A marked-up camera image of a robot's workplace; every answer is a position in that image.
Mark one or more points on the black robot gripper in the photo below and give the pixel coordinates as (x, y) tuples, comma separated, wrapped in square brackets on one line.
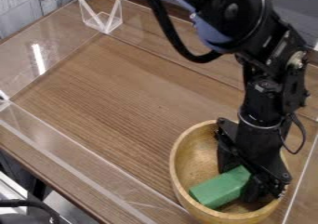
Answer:
[(252, 147)]

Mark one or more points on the green rectangular block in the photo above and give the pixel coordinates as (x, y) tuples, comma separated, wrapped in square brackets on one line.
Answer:
[(222, 189)]

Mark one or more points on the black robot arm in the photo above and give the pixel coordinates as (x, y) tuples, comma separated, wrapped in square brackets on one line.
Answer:
[(246, 28)]

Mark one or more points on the brown wooden bowl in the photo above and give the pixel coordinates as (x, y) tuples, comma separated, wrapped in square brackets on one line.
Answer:
[(192, 164)]

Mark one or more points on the clear acrylic wall panels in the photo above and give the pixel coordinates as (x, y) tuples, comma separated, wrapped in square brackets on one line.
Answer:
[(96, 104)]

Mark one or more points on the clear acrylic corner bracket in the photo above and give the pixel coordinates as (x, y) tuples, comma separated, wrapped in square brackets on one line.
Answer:
[(104, 22)]

